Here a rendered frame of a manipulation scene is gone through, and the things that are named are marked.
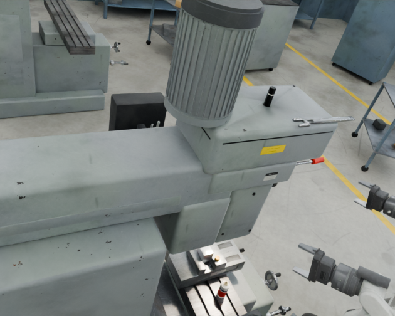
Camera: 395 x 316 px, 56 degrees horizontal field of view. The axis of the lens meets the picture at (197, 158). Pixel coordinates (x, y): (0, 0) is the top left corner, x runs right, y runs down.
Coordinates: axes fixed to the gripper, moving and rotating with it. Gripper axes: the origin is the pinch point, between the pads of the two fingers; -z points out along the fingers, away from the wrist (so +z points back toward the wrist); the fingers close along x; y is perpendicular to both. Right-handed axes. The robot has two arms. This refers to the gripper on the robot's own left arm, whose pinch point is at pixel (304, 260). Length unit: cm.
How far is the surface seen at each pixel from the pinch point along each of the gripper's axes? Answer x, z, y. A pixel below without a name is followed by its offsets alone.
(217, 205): 18.2, -27.6, 16.1
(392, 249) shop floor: -130, 22, -240
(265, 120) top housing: 49, -18, 9
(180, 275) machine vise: -34, -50, 3
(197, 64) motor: 67, -28, 33
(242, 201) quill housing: 15.8, -24.4, 4.2
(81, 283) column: 9, -42, 61
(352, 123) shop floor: -80, -80, -441
